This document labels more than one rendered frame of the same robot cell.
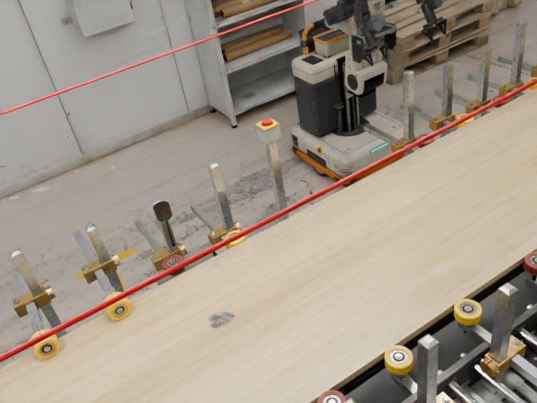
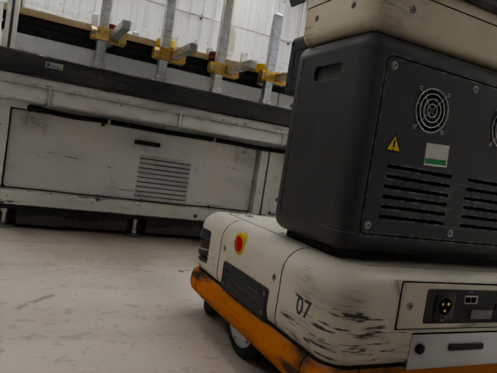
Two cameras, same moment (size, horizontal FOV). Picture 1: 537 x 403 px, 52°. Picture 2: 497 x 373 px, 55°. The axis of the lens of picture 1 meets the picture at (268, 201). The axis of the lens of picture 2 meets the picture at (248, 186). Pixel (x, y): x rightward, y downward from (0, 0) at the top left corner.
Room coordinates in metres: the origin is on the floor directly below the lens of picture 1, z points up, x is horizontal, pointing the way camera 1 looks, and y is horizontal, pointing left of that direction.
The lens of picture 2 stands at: (4.56, -0.98, 0.43)
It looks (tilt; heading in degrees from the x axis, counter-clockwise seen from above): 3 degrees down; 180
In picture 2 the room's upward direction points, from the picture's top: 9 degrees clockwise
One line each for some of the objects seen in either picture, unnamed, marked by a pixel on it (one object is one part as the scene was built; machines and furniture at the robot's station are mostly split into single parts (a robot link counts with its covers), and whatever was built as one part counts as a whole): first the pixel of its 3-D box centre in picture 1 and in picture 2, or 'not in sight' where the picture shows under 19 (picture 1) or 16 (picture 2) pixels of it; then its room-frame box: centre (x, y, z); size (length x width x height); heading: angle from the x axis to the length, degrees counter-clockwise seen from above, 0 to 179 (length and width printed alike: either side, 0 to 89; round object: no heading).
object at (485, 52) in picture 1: (482, 92); (220, 53); (2.44, -1.17, 0.88); 0.04 x 0.04 x 0.48; 26
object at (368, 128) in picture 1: (395, 142); not in sight; (2.25, -0.66, 0.80); 0.43 x 0.03 x 0.04; 26
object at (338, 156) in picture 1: (350, 141); (355, 288); (3.40, -0.67, 0.16); 0.67 x 0.64 x 0.25; 26
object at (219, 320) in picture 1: (220, 317); not in sight; (1.24, 0.22, 0.91); 0.09 x 0.07 x 0.02; 92
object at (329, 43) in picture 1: (332, 42); not in sight; (3.50, -0.62, 0.87); 0.23 x 0.15 x 0.11; 116
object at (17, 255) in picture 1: (42, 300); not in sight; (1.46, 0.86, 0.93); 0.04 x 0.04 x 0.48; 26
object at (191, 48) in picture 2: (501, 87); (176, 55); (2.58, -1.34, 0.81); 0.43 x 0.03 x 0.04; 26
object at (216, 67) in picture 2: (478, 105); (222, 69); (2.43, -1.15, 0.81); 0.14 x 0.06 x 0.05; 116
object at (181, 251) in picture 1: (169, 256); not in sight; (1.67, 0.43, 0.85); 0.14 x 0.06 x 0.05; 116
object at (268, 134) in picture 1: (268, 131); not in sight; (1.90, -0.05, 1.18); 0.07 x 0.07 x 0.08; 26
